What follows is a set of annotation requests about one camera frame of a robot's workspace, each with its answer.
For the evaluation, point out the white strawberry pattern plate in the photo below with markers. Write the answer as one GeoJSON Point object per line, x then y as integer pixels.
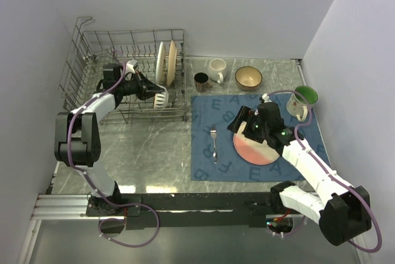
{"type": "Point", "coordinates": [160, 63]}

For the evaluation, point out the aluminium frame rail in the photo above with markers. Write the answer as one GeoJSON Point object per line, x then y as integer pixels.
{"type": "Point", "coordinates": [73, 207]}

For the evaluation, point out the blue letter pattern cloth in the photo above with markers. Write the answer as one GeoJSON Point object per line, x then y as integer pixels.
{"type": "Point", "coordinates": [220, 110]}

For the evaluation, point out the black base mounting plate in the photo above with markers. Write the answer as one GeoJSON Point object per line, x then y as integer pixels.
{"type": "Point", "coordinates": [250, 209]}

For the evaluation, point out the beige plate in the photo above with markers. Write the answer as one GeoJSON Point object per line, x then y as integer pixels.
{"type": "Point", "coordinates": [172, 59]}

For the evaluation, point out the silver fork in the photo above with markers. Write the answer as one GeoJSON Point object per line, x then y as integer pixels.
{"type": "Point", "coordinates": [213, 133]}

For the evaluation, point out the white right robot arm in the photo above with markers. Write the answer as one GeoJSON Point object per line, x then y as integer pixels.
{"type": "Point", "coordinates": [340, 210]}

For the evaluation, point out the brown rimmed ceramic bowl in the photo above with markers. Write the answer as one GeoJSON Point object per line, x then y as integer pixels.
{"type": "Point", "coordinates": [248, 78]}

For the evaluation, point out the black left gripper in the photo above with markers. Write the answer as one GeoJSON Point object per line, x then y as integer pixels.
{"type": "Point", "coordinates": [146, 90]}

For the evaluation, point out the white ceramic mug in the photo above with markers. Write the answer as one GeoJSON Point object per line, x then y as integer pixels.
{"type": "Point", "coordinates": [217, 70]}

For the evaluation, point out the dark brown metal cup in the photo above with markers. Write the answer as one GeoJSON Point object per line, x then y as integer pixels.
{"type": "Point", "coordinates": [201, 81]}

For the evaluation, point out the metal wire dish rack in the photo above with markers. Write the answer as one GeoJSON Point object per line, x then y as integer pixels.
{"type": "Point", "coordinates": [90, 50]}

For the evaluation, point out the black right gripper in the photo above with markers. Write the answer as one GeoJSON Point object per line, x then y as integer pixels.
{"type": "Point", "coordinates": [247, 115]}

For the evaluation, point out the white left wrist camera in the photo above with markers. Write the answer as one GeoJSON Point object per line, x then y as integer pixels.
{"type": "Point", "coordinates": [131, 66]}

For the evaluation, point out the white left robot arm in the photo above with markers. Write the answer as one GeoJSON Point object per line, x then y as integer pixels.
{"type": "Point", "coordinates": [77, 140]}

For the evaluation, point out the pink and cream plate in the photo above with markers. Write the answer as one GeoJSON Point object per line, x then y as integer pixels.
{"type": "Point", "coordinates": [253, 152]}

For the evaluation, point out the floral mug green inside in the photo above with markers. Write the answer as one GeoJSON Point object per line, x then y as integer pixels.
{"type": "Point", "coordinates": [297, 104]}

